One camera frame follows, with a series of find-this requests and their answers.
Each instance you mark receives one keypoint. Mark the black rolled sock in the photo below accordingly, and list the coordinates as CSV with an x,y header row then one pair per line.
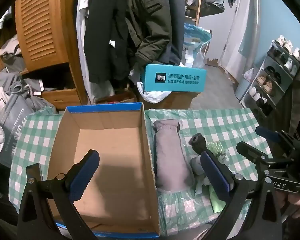
x,y
198,143

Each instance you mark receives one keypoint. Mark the brown cardboard box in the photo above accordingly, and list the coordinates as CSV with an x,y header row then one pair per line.
x,y
176,100

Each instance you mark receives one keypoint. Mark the grey fleece sock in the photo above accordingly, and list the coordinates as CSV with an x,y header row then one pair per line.
x,y
174,173

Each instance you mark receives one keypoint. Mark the shoe rack with shoes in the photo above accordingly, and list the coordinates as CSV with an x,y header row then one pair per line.
x,y
269,83

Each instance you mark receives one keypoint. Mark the dark hanging jackets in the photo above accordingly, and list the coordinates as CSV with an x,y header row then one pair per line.
x,y
122,37

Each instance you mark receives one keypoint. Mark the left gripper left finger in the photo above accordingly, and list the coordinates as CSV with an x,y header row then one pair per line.
x,y
36,221

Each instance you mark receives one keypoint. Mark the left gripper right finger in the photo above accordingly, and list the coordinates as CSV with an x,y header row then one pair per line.
x,y
263,220

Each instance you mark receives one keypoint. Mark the green sparkly knit cloth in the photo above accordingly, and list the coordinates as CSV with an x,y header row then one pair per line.
x,y
217,149

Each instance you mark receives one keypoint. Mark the blue-edged cardboard box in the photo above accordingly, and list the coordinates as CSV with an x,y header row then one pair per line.
x,y
121,200

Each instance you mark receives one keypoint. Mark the teal printed shoe box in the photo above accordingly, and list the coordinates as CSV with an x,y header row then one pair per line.
x,y
162,77

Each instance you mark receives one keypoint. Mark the grey tote bag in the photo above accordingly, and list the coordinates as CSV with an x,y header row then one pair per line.
x,y
12,120

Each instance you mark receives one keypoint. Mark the person's right hand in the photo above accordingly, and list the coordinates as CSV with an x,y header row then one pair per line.
x,y
293,199

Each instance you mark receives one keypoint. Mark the light green cloth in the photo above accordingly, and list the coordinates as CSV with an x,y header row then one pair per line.
x,y
217,204

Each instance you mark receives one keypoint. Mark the wooden louvered cabinet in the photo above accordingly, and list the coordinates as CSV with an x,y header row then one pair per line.
x,y
47,37

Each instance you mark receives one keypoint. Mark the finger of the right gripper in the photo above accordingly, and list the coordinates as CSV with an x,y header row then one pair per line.
x,y
255,156
273,136

